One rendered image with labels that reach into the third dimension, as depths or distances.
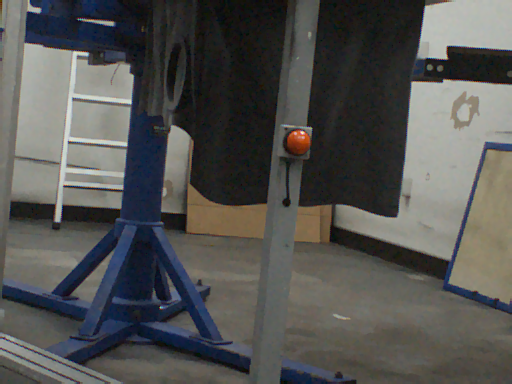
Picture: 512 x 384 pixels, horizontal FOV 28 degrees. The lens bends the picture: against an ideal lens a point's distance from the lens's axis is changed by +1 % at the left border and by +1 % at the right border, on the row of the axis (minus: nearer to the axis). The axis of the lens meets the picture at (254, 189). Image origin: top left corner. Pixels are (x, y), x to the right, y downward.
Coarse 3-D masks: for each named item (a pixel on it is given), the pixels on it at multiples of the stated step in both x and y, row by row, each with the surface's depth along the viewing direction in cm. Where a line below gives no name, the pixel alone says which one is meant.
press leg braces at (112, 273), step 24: (120, 240) 311; (96, 264) 336; (120, 264) 304; (168, 264) 311; (72, 288) 343; (168, 288) 355; (192, 288) 307; (96, 312) 292; (192, 312) 303; (72, 336) 285; (96, 336) 287; (192, 336) 301; (216, 336) 298
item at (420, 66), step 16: (448, 48) 282; (464, 48) 281; (480, 48) 280; (416, 64) 301; (432, 64) 300; (448, 64) 299; (464, 64) 298; (480, 64) 297; (496, 64) 296; (464, 80) 300; (480, 80) 297; (496, 80) 296
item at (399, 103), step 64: (256, 0) 187; (320, 0) 190; (384, 0) 194; (256, 64) 189; (320, 64) 193; (384, 64) 197; (256, 128) 190; (320, 128) 194; (384, 128) 198; (256, 192) 192; (320, 192) 196; (384, 192) 198
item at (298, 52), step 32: (288, 0) 163; (288, 32) 162; (288, 64) 161; (288, 96) 161; (288, 128) 160; (288, 224) 162; (288, 256) 163; (288, 288) 163; (256, 320) 165; (256, 352) 164
